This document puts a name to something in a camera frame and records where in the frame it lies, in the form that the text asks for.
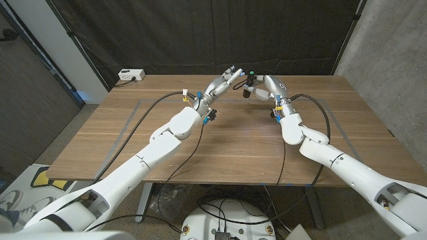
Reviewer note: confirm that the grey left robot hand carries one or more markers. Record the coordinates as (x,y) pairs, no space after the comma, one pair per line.
(217,88)

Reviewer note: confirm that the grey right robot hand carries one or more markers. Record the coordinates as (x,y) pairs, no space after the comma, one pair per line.
(277,88)

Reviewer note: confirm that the black flashlight with green cap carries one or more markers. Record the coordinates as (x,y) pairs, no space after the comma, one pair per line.
(250,81)

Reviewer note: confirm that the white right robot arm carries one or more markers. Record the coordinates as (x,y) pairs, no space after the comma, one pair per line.
(340,163)

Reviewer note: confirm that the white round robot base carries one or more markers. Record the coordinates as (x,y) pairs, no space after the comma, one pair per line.
(230,216)

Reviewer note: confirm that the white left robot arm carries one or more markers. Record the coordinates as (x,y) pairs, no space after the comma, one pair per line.
(166,143)

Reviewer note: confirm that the black backdrop curtain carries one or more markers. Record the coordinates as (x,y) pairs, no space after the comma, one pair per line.
(200,33)

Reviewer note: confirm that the white power strip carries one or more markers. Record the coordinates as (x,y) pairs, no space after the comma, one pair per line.
(131,74)

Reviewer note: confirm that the black backdrop stand pole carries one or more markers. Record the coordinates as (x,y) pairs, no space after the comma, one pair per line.
(80,46)
(348,35)

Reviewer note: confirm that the clear plastic bag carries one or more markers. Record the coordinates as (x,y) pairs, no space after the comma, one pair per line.
(173,201)

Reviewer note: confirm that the grey table leg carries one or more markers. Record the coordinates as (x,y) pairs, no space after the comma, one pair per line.
(314,206)

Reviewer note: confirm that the white table leg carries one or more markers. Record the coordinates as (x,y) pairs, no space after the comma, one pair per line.
(144,203)

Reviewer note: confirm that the grey finned module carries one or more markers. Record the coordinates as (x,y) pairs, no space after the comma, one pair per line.
(221,235)

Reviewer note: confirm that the white box corner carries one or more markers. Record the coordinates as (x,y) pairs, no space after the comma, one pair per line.
(298,234)

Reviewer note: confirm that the white mat with yellow print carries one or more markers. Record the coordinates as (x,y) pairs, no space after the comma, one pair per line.
(40,173)

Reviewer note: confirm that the grey and white sneaker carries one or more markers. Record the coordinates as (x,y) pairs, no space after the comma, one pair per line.
(10,200)

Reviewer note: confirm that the blue jeans leg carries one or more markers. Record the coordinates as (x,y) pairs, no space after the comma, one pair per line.
(8,218)

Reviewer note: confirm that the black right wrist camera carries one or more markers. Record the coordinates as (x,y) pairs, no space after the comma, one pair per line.
(276,116)

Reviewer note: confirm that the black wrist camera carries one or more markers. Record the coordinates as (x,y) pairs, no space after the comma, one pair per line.
(210,116)
(276,116)

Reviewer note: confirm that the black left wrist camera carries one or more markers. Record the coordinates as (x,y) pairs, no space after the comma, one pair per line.
(210,116)

